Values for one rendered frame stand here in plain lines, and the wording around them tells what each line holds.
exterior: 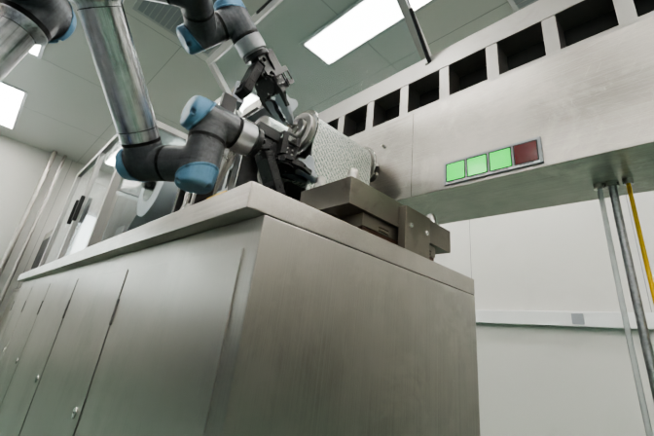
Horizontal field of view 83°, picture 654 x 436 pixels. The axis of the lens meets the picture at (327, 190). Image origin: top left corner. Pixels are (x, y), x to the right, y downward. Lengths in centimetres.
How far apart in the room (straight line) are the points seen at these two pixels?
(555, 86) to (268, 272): 84
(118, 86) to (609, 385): 313
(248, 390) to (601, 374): 291
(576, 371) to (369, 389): 270
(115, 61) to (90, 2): 10
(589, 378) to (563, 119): 245
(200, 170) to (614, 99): 88
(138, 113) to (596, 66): 100
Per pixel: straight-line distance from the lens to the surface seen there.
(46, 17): 118
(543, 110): 106
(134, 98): 81
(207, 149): 76
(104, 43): 80
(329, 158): 102
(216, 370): 53
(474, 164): 105
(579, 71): 109
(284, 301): 53
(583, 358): 327
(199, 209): 64
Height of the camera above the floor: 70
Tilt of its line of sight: 23 degrees up
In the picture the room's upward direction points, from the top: 7 degrees clockwise
